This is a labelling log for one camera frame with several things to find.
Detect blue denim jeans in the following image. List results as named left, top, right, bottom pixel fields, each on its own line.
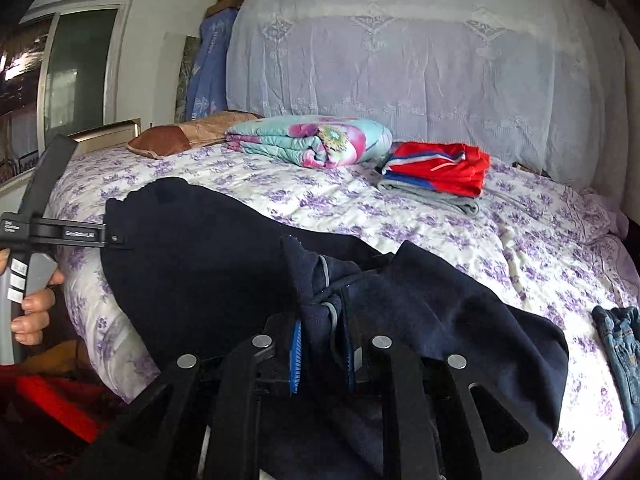
left=591, top=305, right=640, bottom=411

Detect folded grey garment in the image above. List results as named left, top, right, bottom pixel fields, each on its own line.
left=376, top=175, right=483, bottom=218

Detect gold picture frame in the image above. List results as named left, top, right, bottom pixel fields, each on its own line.
left=67, top=118, right=142, bottom=155

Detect brown pillow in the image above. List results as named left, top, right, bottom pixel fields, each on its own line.
left=126, top=110, right=263, bottom=161

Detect leaning picture panel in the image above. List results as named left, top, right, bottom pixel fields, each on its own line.
left=164, top=31, right=202, bottom=123

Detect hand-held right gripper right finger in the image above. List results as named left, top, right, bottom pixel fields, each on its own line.
left=339, top=284, right=582, bottom=480

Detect folded teal pink floral quilt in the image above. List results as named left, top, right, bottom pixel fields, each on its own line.
left=224, top=117, right=393, bottom=170

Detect dark wooden cabinet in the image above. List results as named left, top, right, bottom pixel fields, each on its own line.
left=0, top=15, right=56, bottom=183

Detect dark navy pants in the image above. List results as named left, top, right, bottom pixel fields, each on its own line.
left=100, top=176, right=570, bottom=480

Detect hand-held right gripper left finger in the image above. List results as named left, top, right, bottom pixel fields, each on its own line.
left=65, top=314, right=303, bottom=480

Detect folded red striped garment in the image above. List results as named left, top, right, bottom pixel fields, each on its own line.
left=381, top=141, right=492, bottom=198

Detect red cloth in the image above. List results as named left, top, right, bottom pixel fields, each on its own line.
left=0, top=365, right=103, bottom=443

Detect person's left hand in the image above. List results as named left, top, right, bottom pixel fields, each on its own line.
left=10, top=269, right=66, bottom=347

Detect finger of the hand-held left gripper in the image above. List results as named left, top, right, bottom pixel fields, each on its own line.
left=102, top=230, right=135, bottom=252

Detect white lace headboard cover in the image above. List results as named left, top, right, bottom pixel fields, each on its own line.
left=225, top=0, right=631, bottom=191

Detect white framed glass door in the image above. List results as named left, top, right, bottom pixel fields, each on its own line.
left=37, top=0, right=135, bottom=137

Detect purple floral bedsheet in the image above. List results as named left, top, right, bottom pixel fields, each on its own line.
left=47, top=140, right=640, bottom=480

